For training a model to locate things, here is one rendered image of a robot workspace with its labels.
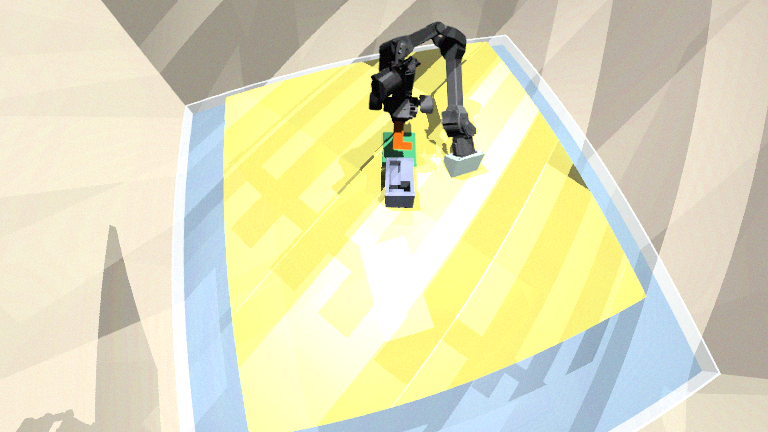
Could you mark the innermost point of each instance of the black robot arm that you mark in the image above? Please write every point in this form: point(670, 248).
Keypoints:
point(394, 72)

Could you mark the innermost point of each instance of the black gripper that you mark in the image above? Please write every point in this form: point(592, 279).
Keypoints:
point(425, 102)

